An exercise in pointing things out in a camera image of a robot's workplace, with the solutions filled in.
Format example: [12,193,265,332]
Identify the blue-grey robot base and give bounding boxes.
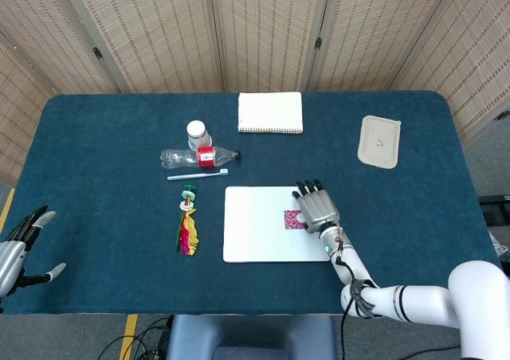
[165,314,338,360]

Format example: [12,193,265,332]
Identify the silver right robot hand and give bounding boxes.
[292,179,342,233]

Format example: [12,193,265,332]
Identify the white toothbrush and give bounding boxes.
[166,168,230,182]

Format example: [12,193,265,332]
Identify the blue tablecloth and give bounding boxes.
[2,91,502,316]

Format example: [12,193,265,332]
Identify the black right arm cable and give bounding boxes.
[333,240,383,360]

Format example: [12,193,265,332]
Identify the woven folding screen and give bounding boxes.
[0,0,510,186]

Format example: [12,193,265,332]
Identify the colourful feather shuttlecock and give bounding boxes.
[175,183,200,257]

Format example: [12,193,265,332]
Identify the black floor equipment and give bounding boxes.
[477,194,510,228]

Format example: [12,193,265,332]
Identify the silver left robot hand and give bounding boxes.
[0,205,68,301]

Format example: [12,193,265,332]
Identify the maroon patterned card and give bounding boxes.
[283,209,308,231]

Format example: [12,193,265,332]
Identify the beige pulp container lid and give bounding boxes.
[356,115,402,170]

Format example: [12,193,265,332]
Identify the yellow floor tape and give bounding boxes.
[0,187,16,230]
[119,314,139,360]

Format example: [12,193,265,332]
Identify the white rectangular board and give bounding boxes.
[222,186,332,264]

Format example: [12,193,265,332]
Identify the white spiral notebook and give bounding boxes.
[237,92,304,135]

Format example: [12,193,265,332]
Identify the clear plastic bottle red label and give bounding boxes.
[159,146,242,170]

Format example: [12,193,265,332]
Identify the black floor cables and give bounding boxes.
[97,315,176,360]

